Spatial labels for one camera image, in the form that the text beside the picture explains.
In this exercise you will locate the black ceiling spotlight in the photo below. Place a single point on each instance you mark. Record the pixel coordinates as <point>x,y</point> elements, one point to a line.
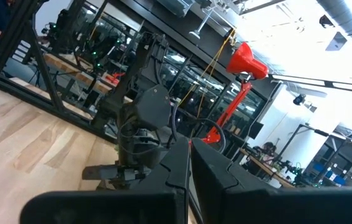
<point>298,99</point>

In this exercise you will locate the black aluminium table frame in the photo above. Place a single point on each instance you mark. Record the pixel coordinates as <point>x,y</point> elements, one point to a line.
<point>10,37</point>

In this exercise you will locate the red desk lamp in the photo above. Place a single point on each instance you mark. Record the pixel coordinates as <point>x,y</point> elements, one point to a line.
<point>245,62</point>

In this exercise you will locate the wooden background table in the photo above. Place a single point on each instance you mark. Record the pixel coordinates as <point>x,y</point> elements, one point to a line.
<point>79,76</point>

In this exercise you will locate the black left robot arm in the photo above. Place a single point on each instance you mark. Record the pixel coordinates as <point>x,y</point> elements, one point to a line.
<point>150,105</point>

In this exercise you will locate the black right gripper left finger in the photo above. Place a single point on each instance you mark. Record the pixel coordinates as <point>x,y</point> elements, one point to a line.
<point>175,168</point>

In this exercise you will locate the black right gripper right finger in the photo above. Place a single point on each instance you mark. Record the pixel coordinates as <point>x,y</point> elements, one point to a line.
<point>213,174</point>

